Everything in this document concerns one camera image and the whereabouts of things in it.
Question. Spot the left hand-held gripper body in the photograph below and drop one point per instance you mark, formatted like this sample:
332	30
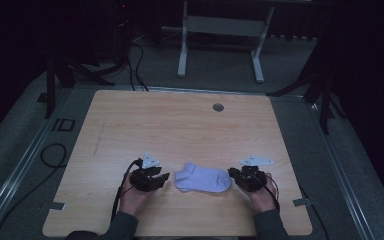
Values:
143	180

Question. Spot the person's left hand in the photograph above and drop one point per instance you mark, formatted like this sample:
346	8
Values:
133	201

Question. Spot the round grey table grommet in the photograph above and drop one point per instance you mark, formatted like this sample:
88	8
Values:
218	107

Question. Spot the metal floor rail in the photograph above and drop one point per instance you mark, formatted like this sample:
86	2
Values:
16	173
343	173

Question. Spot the person's right hand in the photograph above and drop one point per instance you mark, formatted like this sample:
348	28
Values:
263	200

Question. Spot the black tape floor marking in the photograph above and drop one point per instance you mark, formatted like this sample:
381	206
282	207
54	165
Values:
63	124

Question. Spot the black metal stand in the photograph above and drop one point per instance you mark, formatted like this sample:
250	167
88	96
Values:
65	75
325	100

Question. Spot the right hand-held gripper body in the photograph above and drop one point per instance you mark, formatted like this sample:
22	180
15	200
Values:
254	178

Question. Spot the white metal desk frame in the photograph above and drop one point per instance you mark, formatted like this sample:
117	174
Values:
221	26

